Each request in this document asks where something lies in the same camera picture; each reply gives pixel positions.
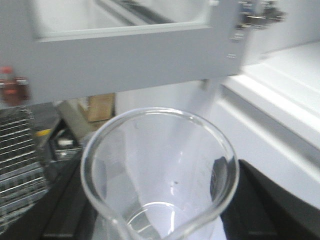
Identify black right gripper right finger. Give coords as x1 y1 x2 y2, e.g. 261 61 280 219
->
220 159 320 240

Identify white cabinet door frame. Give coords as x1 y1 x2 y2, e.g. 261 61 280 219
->
0 0 246 105

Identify clear glass beaker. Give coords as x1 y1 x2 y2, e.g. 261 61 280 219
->
80 107 240 240

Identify white cabinet shelf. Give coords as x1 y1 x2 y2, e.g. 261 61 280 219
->
216 42 320 207

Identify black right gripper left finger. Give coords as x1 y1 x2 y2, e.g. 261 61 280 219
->
0 154 98 240

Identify brown reagent bottles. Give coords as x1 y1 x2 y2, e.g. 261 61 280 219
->
0 66 30 106

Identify wire mesh rack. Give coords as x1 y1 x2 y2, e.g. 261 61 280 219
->
0 107 49 232

